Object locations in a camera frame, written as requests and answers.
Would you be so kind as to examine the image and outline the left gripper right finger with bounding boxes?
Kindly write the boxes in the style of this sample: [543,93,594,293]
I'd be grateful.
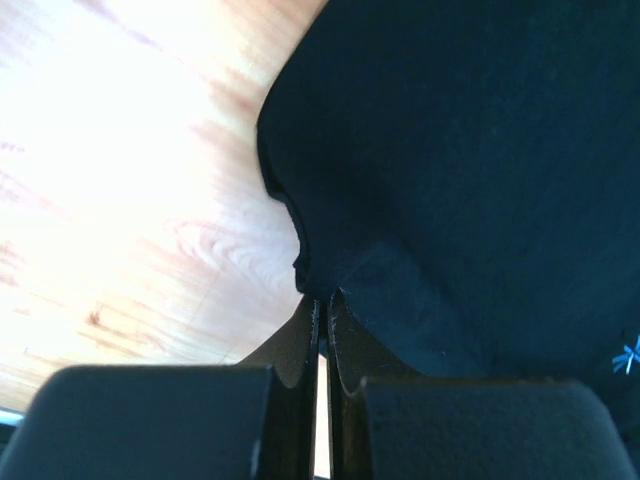
[327,293,637,479]

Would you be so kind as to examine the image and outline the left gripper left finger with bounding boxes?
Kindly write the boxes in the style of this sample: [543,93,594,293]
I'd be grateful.
[1,298,320,479]

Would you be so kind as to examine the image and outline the black t shirt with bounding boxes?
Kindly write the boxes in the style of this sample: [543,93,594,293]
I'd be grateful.
[257,1,639,442]

